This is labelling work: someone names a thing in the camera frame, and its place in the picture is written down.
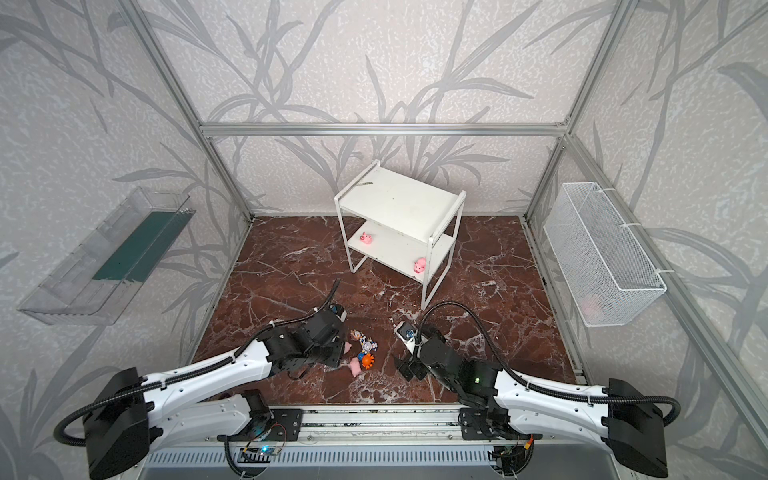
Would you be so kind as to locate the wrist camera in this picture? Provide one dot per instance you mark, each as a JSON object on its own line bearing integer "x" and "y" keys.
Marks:
{"x": 339, "y": 311}
{"x": 409, "y": 335}

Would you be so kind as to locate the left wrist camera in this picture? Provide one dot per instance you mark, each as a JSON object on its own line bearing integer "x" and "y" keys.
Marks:
{"x": 339, "y": 311}

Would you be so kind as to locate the white wire mesh basket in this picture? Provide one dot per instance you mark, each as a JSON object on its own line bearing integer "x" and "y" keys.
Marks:
{"x": 598, "y": 253}

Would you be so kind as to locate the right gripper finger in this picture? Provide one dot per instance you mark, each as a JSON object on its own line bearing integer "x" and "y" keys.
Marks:
{"x": 403, "y": 366}
{"x": 418, "y": 369}

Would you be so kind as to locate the white two-tier shelf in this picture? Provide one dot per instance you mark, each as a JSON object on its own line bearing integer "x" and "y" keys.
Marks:
{"x": 408, "y": 219}

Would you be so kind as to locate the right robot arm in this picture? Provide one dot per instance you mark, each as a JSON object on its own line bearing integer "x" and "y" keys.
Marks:
{"x": 509, "y": 405}

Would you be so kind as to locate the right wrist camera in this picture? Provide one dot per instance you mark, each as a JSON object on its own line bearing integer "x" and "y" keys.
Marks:
{"x": 409, "y": 335}

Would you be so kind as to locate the white hooded Doraemon figure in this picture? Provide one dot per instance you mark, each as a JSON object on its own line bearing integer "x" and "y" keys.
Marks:
{"x": 368, "y": 346}

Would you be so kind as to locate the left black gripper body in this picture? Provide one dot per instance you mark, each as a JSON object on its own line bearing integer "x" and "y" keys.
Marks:
{"x": 335, "y": 346}

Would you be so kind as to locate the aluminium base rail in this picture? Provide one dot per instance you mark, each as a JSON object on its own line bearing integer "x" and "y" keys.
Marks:
{"x": 384, "y": 426}

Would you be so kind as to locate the clear plastic wall bin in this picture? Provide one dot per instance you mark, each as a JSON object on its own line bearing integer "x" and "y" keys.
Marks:
{"x": 95, "y": 283}

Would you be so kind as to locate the orange hooded Doraemon figure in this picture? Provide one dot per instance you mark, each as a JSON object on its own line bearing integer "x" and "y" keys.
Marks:
{"x": 366, "y": 360}

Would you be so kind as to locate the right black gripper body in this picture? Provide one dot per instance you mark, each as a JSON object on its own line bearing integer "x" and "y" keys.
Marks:
{"x": 413, "y": 362}

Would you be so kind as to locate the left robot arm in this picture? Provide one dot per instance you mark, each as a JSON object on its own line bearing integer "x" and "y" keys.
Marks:
{"x": 135, "y": 415}

